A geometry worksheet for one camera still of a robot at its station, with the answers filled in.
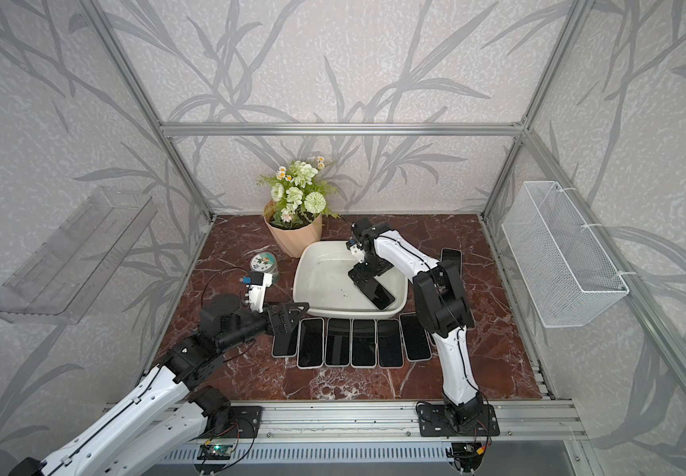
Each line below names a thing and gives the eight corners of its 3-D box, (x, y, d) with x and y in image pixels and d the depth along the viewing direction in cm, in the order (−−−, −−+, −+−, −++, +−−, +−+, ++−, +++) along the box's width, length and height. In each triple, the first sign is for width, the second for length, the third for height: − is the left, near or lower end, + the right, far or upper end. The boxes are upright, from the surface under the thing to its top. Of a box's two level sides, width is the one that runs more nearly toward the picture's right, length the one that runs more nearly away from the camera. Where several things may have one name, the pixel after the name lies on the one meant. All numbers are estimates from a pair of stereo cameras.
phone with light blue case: (324, 366, 85) (323, 362, 82) (328, 322, 93) (327, 317, 91) (350, 366, 85) (349, 362, 82) (351, 322, 93) (351, 317, 91)
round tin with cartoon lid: (256, 284, 102) (248, 269, 95) (261, 266, 107) (254, 251, 100) (278, 284, 102) (271, 269, 95) (281, 266, 107) (276, 251, 100)
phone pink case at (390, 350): (377, 368, 84) (377, 365, 82) (376, 323, 93) (376, 319, 91) (403, 368, 84) (404, 365, 82) (399, 323, 93) (400, 319, 91)
